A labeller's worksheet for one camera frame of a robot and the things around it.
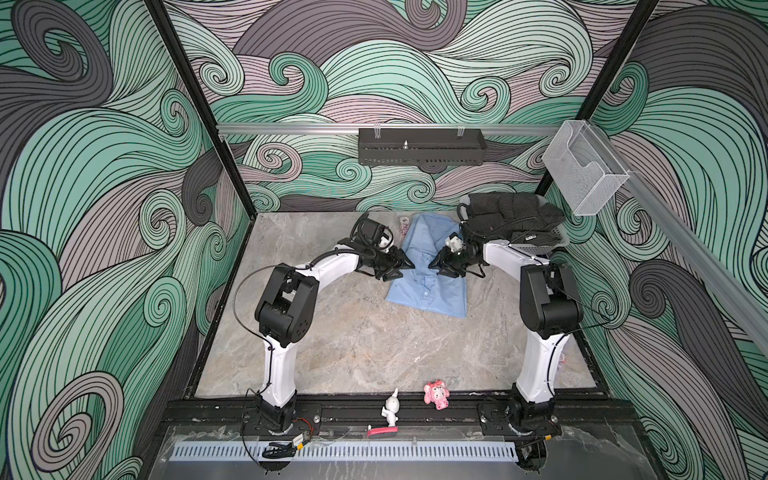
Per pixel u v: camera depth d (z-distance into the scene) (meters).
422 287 0.95
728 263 0.55
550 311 0.53
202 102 0.88
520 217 1.14
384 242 0.90
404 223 1.10
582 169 0.83
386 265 0.82
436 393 0.74
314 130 1.90
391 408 0.73
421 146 1.00
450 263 0.88
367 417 0.75
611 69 0.80
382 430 0.68
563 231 1.03
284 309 0.52
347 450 0.70
